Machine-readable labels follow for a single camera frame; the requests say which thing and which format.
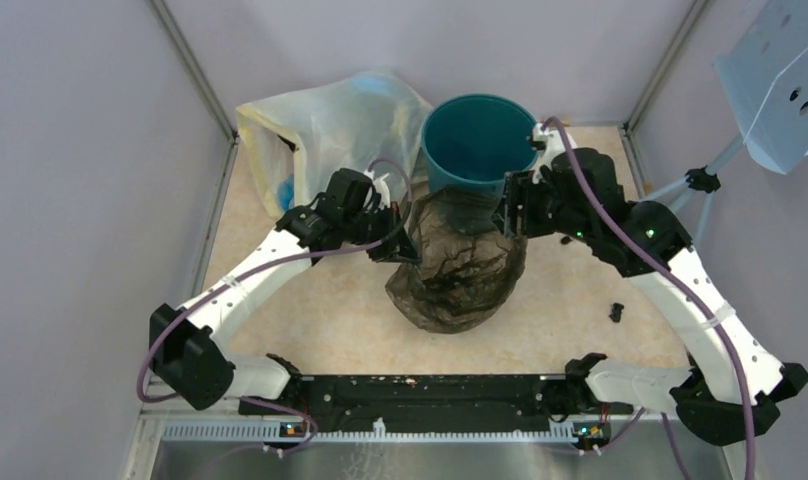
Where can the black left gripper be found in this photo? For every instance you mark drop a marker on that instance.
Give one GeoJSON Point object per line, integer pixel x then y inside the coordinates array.
{"type": "Point", "coordinates": [400, 248]}

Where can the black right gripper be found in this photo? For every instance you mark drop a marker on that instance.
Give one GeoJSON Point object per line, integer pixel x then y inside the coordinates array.
{"type": "Point", "coordinates": [518, 189]}

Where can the black plastic trash bag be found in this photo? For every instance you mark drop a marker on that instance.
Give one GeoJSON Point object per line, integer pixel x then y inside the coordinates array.
{"type": "Point", "coordinates": [468, 268]}

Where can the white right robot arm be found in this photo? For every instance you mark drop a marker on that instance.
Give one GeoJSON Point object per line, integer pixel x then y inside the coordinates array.
{"type": "Point", "coordinates": [732, 387]}

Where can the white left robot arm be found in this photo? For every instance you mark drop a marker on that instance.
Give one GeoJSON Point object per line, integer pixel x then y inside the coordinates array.
{"type": "Point", "coordinates": [188, 344]}

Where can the teal plastic trash bin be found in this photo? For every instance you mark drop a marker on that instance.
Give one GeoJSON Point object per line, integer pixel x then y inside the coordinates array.
{"type": "Point", "coordinates": [472, 141]}

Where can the white translucent trash bag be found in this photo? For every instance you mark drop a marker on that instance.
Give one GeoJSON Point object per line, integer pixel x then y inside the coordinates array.
{"type": "Point", "coordinates": [297, 140]}

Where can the small black plastic part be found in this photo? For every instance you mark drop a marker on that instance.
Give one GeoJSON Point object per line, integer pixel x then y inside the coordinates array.
{"type": "Point", "coordinates": [616, 311]}

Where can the light blue tripod stand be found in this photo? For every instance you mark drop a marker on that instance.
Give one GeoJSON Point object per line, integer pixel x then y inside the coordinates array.
{"type": "Point", "coordinates": [700, 180]}

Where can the perforated light blue metal panel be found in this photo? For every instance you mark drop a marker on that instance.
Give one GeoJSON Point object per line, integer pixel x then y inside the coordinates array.
{"type": "Point", "coordinates": [765, 80]}

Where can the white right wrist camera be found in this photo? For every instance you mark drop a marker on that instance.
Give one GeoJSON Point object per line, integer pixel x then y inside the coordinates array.
{"type": "Point", "coordinates": [547, 143]}

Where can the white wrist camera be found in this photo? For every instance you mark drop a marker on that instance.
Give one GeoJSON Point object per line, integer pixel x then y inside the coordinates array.
{"type": "Point", "coordinates": [547, 143]}
{"type": "Point", "coordinates": [381, 185]}

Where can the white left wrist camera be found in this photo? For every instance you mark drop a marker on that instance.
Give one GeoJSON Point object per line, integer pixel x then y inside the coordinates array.
{"type": "Point", "coordinates": [381, 185]}

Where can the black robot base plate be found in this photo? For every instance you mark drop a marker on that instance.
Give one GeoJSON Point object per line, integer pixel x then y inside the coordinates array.
{"type": "Point", "coordinates": [442, 403]}

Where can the white slotted cable duct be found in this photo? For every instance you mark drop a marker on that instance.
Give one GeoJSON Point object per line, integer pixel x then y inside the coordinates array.
{"type": "Point", "coordinates": [286, 432]}

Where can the aluminium frame rails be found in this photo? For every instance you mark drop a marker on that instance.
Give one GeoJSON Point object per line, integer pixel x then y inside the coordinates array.
{"type": "Point", "coordinates": [200, 264]}

